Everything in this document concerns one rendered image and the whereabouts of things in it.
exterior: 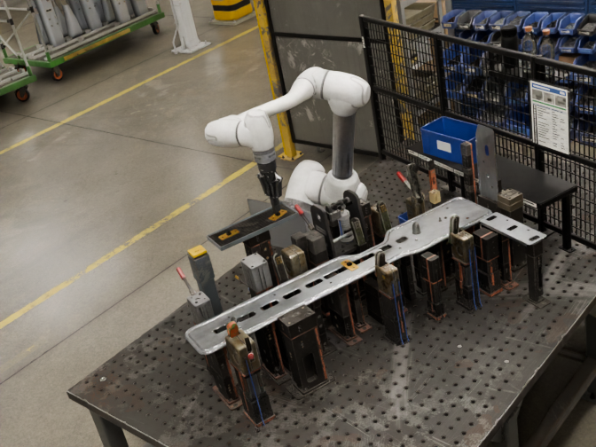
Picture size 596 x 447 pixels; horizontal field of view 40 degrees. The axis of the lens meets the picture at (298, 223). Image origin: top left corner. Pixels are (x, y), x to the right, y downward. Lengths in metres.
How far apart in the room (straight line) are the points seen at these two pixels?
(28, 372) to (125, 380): 1.65
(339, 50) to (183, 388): 3.30
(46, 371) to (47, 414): 0.40
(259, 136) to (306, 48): 3.04
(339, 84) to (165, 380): 1.45
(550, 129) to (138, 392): 2.03
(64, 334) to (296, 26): 2.74
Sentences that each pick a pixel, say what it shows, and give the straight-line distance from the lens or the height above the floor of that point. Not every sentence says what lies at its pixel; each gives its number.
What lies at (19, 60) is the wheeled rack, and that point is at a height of 0.26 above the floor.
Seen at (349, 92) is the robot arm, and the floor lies 1.50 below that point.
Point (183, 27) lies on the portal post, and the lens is 10.33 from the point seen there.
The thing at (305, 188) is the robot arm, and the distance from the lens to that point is 4.04.
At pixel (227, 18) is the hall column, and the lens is 11.19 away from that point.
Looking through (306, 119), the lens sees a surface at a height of 0.37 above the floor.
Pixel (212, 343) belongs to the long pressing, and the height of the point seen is 1.00.
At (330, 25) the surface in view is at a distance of 5.99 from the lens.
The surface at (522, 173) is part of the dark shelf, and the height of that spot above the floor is 1.03.
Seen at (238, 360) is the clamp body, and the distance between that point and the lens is 2.93.
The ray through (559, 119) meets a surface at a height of 1.30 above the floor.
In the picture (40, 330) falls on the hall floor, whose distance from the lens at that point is 5.46.
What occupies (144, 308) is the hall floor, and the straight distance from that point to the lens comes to 5.29.
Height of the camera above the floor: 2.75
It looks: 28 degrees down
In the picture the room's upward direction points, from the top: 12 degrees counter-clockwise
